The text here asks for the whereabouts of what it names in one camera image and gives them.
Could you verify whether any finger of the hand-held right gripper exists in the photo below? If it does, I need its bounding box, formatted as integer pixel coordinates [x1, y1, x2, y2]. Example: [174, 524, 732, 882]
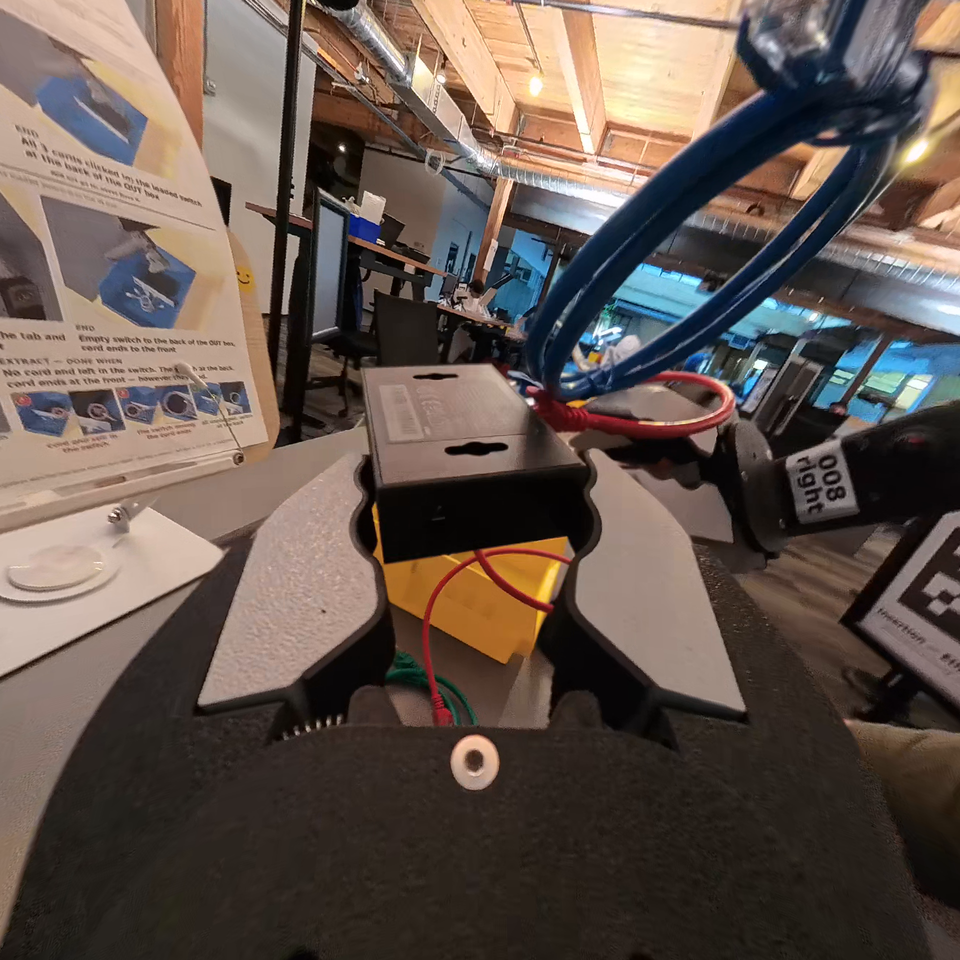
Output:
[581, 386, 720, 445]
[577, 442, 736, 547]

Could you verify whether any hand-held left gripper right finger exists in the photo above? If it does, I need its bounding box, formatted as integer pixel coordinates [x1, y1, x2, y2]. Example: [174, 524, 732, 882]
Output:
[549, 447, 748, 727]

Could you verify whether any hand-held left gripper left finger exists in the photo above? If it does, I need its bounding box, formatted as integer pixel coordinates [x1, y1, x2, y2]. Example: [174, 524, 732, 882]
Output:
[196, 450, 396, 715]

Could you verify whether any red ethernet cable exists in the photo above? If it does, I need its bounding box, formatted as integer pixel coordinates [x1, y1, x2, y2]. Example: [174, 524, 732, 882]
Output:
[422, 371, 738, 729]

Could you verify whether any green ethernet cable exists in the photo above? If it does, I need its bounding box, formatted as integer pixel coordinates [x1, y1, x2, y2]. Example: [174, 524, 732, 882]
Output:
[384, 651, 479, 727]

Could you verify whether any yellow plastic bin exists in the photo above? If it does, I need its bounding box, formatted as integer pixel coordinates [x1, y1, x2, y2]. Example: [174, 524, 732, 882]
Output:
[372, 506, 569, 664]

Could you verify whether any black ethernet switch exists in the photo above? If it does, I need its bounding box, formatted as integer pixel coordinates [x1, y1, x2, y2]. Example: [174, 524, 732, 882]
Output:
[360, 363, 591, 565]

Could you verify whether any blue ethernet cable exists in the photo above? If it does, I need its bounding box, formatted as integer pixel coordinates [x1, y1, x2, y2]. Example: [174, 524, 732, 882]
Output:
[523, 0, 935, 400]

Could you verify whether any black framed code sign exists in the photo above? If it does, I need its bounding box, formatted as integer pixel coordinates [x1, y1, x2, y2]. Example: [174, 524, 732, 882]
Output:
[840, 510, 960, 725]

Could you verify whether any black mesh chair back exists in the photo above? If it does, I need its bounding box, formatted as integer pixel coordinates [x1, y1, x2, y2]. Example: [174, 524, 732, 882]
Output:
[372, 292, 441, 370]

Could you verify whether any wooden desk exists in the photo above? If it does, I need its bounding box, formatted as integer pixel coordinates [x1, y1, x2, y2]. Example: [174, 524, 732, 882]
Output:
[246, 201, 451, 309]

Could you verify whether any black framed sign stand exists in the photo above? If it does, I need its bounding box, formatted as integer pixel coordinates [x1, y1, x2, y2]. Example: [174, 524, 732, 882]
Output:
[309, 187, 352, 348]

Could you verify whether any printed instruction poster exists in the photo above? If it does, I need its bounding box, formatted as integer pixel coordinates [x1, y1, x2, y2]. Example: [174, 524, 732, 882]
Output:
[0, 0, 270, 513]

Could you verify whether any wooden column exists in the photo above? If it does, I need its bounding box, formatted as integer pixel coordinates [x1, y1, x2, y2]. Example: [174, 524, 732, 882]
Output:
[153, 0, 206, 147]

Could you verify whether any silver spiral ventilation duct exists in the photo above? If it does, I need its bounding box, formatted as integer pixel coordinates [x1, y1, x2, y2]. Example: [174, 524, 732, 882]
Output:
[333, 0, 676, 200]

